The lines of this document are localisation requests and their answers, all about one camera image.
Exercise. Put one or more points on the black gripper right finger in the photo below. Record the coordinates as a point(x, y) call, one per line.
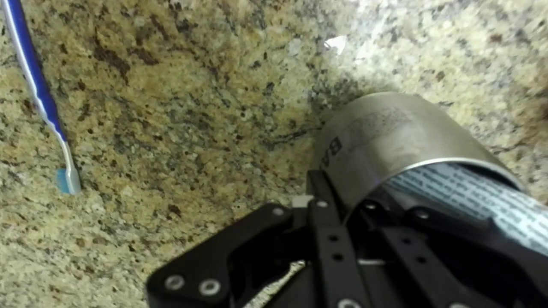
point(446, 268)

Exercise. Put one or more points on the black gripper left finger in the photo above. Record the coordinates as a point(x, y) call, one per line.
point(241, 268)

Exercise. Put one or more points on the silver metal cup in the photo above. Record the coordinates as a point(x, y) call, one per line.
point(388, 131)

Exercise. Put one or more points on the blue white toothbrush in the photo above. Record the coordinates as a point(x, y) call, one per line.
point(35, 74)

